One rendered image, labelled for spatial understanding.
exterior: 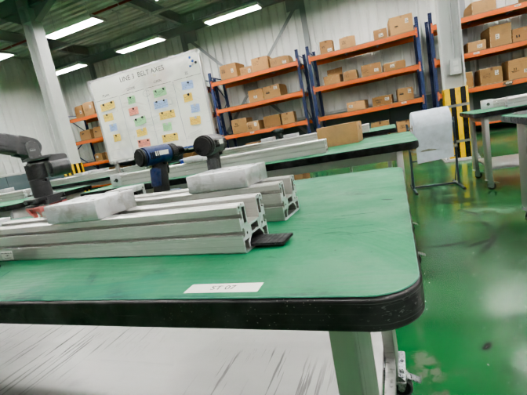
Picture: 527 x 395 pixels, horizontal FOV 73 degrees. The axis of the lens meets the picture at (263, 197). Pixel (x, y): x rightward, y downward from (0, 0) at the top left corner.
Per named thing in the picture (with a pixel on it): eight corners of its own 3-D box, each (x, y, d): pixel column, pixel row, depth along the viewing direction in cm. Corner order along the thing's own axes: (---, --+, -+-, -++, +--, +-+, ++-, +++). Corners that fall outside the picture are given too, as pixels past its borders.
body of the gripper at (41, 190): (66, 196, 119) (59, 174, 117) (38, 204, 110) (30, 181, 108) (52, 197, 121) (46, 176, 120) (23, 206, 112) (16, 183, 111)
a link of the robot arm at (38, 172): (19, 163, 112) (25, 162, 109) (43, 158, 117) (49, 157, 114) (27, 184, 114) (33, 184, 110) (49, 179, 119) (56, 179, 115)
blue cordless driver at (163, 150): (146, 216, 116) (129, 150, 112) (193, 201, 131) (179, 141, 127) (159, 217, 111) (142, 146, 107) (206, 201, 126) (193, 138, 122)
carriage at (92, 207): (52, 236, 80) (42, 207, 79) (92, 221, 90) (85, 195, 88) (102, 232, 73) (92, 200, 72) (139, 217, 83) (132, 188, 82)
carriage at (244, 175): (191, 204, 86) (185, 177, 85) (216, 194, 96) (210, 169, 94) (250, 198, 79) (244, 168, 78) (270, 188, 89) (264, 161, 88)
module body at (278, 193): (49, 237, 112) (41, 211, 110) (76, 227, 121) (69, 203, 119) (285, 221, 77) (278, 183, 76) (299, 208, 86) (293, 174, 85)
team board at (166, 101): (118, 243, 438) (74, 80, 404) (144, 230, 484) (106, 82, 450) (227, 233, 384) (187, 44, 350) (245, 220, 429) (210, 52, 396)
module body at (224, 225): (-18, 262, 95) (-28, 231, 94) (19, 248, 104) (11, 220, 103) (245, 254, 61) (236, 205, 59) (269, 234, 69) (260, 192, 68)
